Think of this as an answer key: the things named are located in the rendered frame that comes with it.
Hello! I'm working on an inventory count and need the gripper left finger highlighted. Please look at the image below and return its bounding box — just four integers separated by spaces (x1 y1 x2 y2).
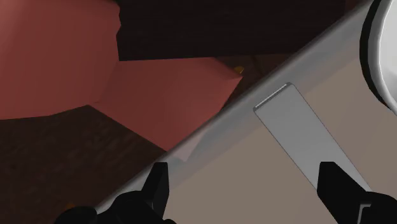
54 161 178 224

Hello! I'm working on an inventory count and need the beige table with grey edge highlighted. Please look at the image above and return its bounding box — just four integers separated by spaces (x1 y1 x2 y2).
93 0 397 224

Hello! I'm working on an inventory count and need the grey flat rectangular slab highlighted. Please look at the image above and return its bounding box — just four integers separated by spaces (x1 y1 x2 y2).
253 81 373 192

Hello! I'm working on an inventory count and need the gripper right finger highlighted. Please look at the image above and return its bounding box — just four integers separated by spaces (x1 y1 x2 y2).
316 161 397 224

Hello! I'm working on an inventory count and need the red sofa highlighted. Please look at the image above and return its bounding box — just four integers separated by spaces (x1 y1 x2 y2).
0 0 244 153

